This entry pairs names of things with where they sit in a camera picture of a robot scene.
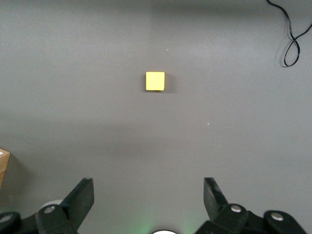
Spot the loose black table cable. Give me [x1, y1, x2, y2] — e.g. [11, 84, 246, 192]
[266, 0, 312, 68]

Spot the yellow cube block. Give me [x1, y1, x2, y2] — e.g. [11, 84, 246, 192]
[145, 71, 166, 92]

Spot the wooden drawer cabinet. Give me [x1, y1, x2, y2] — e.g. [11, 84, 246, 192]
[0, 148, 11, 190]

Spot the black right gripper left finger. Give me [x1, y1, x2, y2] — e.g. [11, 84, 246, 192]
[36, 177, 95, 234]

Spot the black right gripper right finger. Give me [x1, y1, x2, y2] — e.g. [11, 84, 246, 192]
[197, 177, 249, 234]

